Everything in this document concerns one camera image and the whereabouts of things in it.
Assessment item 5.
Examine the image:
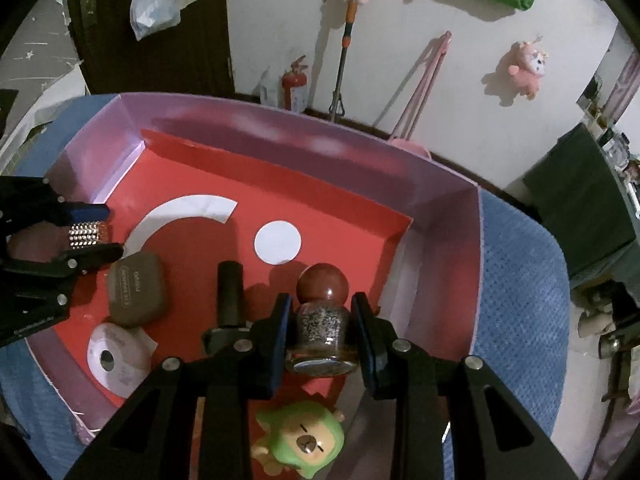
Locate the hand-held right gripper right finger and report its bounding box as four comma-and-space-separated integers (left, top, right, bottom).
350, 291, 578, 480

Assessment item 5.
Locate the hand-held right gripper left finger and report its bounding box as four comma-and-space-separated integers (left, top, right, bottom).
65, 292, 296, 480

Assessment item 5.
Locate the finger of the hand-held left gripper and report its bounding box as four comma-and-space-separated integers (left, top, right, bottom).
0, 175, 110, 235
0, 242, 124, 283

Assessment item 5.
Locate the studded cap bottle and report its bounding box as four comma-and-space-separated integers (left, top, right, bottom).
10, 220, 113, 263

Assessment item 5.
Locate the glitter bottle brown ball cap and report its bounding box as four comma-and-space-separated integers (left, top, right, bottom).
285, 264, 353, 377

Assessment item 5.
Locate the grey earbuds case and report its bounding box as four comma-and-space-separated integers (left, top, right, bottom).
106, 252, 168, 328

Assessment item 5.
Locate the black nail polish bottle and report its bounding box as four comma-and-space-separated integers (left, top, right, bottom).
218, 261, 246, 331

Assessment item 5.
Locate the lavender square compact case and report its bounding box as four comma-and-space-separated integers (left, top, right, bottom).
87, 322, 158, 396

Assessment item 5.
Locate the pink cardboard box red bottom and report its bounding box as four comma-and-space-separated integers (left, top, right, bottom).
25, 91, 483, 436

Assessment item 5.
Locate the green bear toy figure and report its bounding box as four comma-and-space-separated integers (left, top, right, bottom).
252, 400, 346, 476

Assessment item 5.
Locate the white paper sheet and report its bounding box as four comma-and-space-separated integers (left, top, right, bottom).
0, 60, 86, 171

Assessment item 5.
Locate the dark brown door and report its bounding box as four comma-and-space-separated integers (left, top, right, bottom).
65, 0, 235, 98

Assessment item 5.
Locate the hanging plastic bag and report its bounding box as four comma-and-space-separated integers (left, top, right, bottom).
130, 0, 182, 41

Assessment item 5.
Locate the red fire extinguisher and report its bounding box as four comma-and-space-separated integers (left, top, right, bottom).
281, 55, 308, 113

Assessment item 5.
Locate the dark cloth covered table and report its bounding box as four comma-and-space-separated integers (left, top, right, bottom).
522, 122, 638, 276

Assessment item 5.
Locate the mop with orange grip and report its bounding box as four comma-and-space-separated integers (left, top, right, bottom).
327, 0, 366, 121

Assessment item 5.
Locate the row of small table items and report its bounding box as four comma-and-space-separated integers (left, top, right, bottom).
575, 75, 640, 221

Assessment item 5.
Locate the pink cow plush toy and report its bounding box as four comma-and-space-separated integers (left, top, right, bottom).
507, 35, 548, 101

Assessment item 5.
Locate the pink long-handled dustpan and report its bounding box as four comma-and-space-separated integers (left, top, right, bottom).
390, 30, 453, 158

